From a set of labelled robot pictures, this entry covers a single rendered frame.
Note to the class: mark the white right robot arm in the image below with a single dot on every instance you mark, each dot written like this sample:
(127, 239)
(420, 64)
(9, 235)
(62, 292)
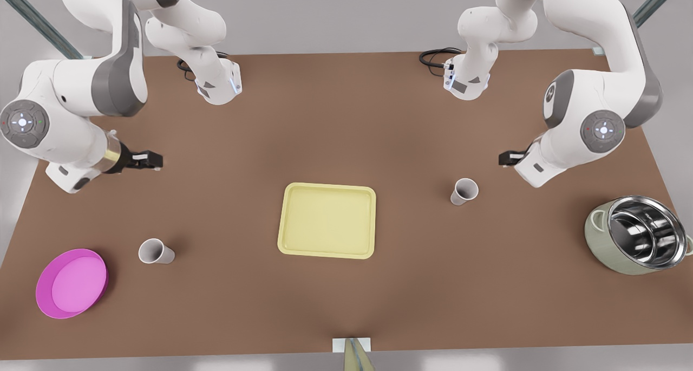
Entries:
(81, 84)

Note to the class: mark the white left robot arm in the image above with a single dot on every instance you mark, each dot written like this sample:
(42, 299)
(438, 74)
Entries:
(590, 105)

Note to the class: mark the white cup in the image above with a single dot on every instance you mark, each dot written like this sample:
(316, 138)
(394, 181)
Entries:
(156, 251)
(464, 191)

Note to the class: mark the green pot with steel interior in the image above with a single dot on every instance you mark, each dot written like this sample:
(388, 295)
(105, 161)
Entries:
(639, 235)

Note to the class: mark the pink bowl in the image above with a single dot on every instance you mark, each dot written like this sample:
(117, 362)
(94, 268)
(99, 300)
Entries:
(71, 283)

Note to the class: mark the yellow rectangular tray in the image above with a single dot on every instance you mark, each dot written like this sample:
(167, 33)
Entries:
(327, 220)

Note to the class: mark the silver frame post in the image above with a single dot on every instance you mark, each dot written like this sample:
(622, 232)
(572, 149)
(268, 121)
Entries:
(652, 2)
(38, 19)
(356, 356)

